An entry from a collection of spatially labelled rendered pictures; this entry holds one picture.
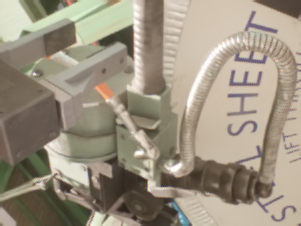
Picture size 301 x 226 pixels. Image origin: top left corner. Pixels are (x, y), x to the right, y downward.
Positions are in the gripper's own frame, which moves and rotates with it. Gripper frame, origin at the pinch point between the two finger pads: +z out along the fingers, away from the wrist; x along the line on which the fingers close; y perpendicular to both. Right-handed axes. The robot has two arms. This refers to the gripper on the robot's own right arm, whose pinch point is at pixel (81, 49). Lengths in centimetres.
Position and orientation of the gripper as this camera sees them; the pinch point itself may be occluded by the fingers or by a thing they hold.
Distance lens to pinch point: 47.2
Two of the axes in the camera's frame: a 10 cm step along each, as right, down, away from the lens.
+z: 6.7, -4.6, 5.8
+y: 0.0, 7.8, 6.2
